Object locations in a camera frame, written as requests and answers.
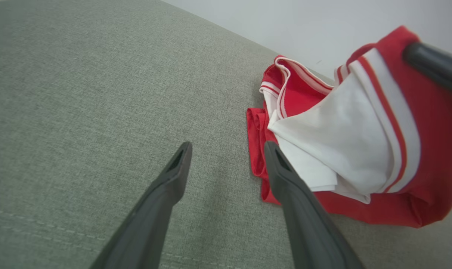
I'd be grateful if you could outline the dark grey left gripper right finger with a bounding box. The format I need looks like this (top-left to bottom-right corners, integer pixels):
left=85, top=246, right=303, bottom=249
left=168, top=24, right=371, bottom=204
left=264, top=141, right=365, bottom=269

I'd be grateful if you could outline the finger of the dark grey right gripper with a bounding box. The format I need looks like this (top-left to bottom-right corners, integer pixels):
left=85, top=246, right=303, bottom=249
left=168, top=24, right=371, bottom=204
left=403, top=42, right=452, bottom=94

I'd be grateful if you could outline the grey fabric sofa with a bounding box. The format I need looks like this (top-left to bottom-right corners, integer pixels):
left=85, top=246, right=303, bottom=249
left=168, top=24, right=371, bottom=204
left=0, top=0, right=452, bottom=269

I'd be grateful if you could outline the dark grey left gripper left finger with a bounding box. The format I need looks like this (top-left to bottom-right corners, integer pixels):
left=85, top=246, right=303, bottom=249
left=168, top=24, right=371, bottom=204
left=90, top=141, right=193, bottom=269

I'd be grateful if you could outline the red and white garment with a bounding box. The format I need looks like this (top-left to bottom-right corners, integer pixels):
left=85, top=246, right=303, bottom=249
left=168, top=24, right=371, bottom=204
left=247, top=25, right=452, bottom=228

